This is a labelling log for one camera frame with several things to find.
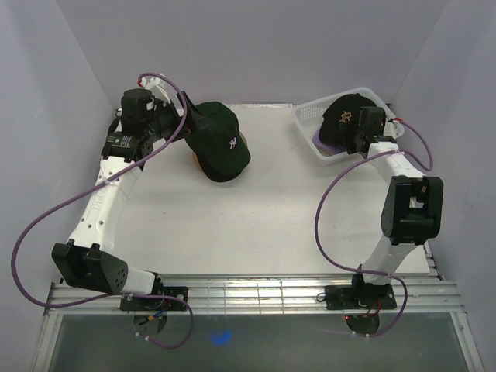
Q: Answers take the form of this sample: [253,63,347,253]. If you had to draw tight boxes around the aluminium rail frame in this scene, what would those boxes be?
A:
[32,277,484,371]

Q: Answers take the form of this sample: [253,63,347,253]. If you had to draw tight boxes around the wooden hat stand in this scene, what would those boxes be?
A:
[191,133,248,171]

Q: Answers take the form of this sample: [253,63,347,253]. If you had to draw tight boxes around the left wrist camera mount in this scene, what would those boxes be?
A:
[137,75,171,103]

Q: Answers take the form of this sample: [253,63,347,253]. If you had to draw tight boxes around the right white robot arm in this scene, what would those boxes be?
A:
[350,106,444,308]

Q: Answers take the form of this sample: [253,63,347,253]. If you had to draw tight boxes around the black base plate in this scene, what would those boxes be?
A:
[119,286,189,312]
[324,284,397,310]

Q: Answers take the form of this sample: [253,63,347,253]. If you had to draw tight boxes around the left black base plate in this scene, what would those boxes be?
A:
[119,286,189,312]

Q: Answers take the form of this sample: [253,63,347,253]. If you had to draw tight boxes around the white plastic basket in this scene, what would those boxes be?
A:
[291,87,397,167]

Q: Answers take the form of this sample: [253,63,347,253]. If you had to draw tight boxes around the black NY baseball cap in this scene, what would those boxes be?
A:
[199,163,242,183]

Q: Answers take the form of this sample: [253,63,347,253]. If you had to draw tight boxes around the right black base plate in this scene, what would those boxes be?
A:
[324,284,397,310]

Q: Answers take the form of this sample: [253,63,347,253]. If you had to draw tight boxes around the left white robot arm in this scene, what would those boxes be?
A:
[52,88,205,310]

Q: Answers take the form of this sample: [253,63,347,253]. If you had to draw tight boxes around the dark green NY cap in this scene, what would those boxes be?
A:
[185,102,251,174]

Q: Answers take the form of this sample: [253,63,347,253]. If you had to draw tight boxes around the black cap gold logo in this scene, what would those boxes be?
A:
[318,93,377,148]

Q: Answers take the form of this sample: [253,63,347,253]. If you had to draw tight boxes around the purple cap in basket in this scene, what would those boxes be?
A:
[312,131,346,152]

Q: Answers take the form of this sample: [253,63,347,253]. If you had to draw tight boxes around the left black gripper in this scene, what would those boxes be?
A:
[145,91,212,143]

